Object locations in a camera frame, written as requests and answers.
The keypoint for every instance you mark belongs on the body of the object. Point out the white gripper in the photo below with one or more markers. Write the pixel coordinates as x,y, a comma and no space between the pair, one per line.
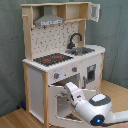
74,93

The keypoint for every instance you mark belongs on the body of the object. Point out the white oven door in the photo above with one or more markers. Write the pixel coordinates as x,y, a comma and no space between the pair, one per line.
58,104

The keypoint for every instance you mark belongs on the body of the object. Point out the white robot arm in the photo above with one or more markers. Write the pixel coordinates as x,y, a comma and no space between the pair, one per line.
95,110

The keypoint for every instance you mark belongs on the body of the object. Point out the wooden toy kitchen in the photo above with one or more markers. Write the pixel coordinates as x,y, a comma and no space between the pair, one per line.
46,40

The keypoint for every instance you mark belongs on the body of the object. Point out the right red stove knob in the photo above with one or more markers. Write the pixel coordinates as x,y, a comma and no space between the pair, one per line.
74,69

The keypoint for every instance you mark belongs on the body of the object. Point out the red stove knob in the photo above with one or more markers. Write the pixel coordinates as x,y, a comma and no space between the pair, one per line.
56,75
74,69

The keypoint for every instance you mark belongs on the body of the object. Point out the left red stove knob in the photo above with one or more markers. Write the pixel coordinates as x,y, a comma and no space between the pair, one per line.
56,75

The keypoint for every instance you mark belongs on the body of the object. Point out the grey dishwasher door panel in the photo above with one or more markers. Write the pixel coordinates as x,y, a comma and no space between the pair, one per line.
91,73

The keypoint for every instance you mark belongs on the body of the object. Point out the grey toy sink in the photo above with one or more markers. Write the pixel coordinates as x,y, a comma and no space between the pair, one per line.
79,51

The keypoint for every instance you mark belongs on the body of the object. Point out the black stovetop red burners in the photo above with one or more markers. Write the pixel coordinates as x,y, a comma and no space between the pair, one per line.
52,59

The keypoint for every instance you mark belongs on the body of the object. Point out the black toy faucet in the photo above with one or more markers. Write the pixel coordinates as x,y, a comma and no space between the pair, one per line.
71,42

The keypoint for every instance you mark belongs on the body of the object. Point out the grey range hood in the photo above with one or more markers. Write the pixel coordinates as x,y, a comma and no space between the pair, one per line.
48,18

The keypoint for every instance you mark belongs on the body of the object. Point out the white microwave door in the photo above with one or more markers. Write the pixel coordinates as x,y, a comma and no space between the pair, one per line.
94,10

